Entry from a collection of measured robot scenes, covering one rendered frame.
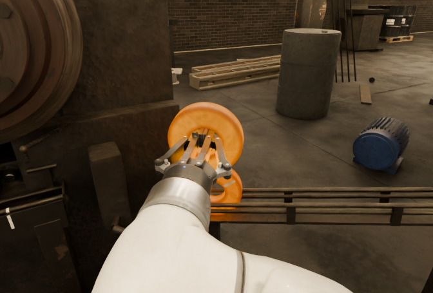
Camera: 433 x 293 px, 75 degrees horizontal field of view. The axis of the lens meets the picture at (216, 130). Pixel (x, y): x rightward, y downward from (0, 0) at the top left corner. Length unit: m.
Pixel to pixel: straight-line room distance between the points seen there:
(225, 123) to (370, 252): 1.34
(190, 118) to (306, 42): 2.51
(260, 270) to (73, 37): 0.58
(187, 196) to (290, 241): 1.34
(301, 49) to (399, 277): 2.08
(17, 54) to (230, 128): 0.40
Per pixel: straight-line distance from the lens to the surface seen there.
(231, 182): 0.74
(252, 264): 0.32
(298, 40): 3.01
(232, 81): 4.37
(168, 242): 0.30
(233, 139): 0.56
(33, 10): 0.66
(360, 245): 1.77
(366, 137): 2.26
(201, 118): 0.55
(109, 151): 0.81
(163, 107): 0.88
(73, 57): 0.71
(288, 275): 0.31
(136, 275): 0.28
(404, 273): 1.73
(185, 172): 0.40
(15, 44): 0.62
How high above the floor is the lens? 1.17
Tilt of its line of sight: 25 degrees down
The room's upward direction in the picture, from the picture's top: straight up
